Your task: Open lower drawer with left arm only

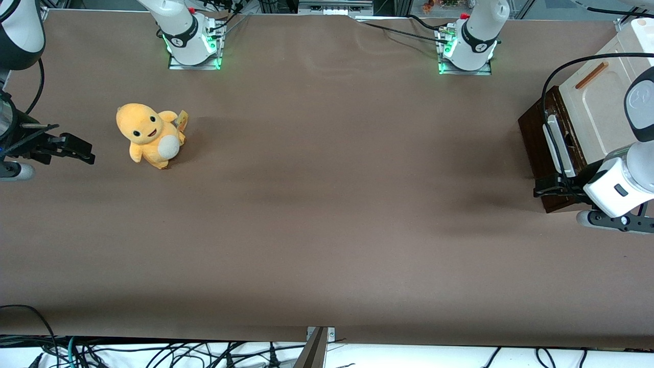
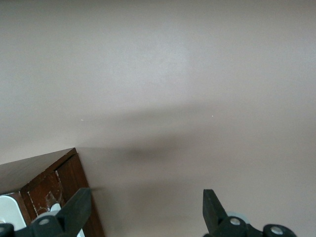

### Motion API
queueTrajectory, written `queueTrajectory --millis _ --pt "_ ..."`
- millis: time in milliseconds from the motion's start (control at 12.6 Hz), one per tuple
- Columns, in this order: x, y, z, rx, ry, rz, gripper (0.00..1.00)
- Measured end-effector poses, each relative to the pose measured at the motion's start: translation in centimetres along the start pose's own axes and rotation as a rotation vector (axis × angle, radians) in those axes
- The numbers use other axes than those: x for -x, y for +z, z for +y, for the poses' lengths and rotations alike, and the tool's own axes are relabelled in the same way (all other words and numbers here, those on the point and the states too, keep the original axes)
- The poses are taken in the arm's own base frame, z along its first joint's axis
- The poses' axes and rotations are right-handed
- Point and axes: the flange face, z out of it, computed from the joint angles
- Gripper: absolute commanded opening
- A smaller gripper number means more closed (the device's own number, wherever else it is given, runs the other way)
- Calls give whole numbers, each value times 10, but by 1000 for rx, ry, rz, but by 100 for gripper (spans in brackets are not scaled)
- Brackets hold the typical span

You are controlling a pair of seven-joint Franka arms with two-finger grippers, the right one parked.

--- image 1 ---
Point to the silver metal bracket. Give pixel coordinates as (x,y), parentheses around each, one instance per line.
(330,333)

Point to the silver metal box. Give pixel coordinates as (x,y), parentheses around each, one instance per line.
(334,7)

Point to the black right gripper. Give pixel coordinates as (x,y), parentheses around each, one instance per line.
(25,139)

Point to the beige wooden drawer cabinet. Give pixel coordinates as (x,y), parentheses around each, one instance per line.
(598,112)

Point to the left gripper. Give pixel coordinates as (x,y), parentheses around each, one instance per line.
(573,187)

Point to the small orange objects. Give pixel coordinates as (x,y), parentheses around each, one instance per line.
(428,6)

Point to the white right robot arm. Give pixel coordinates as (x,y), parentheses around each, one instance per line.
(20,30)

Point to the yellow plush toy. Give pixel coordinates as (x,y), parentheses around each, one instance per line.
(145,130)

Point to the brown table cover sheet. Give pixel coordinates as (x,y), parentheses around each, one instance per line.
(327,204)

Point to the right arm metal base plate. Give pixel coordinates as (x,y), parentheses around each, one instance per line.
(194,66)

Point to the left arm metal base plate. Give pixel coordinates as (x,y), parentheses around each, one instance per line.
(465,72)

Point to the aluminium frame profile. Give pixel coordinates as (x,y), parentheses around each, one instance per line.
(51,4)
(624,23)

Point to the grey metal post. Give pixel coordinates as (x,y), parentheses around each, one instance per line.
(311,355)

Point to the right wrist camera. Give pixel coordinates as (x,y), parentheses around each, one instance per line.
(15,171)

